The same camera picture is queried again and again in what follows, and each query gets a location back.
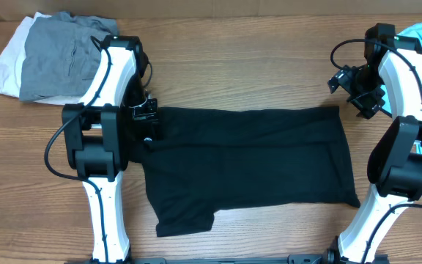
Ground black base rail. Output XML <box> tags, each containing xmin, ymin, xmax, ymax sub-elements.
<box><xmin>64</xmin><ymin>253</ymin><xmax>391</xmax><ymax>264</ymax></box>

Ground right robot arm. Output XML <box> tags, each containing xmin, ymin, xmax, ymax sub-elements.
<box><xmin>308</xmin><ymin>23</ymin><xmax>422</xmax><ymax>263</ymax></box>

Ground grey folded garment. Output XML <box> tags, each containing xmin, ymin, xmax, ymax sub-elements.
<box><xmin>19</xmin><ymin>11</ymin><xmax>119</xmax><ymax>103</ymax></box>

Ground black polo shirt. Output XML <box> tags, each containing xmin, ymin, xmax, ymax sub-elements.
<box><xmin>130</xmin><ymin>106</ymin><xmax>360</xmax><ymax>237</ymax></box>

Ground white folded garment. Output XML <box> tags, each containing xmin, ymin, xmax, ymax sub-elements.
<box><xmin>0</xmin><ymin>12</ymin><xmax>87</xmax><ymax>106</ymax></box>

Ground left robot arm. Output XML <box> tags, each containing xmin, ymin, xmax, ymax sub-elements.
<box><xmin>59</xmin><ymin>35</ymin><xmax>159</xmax><ymax>263</ymax></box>

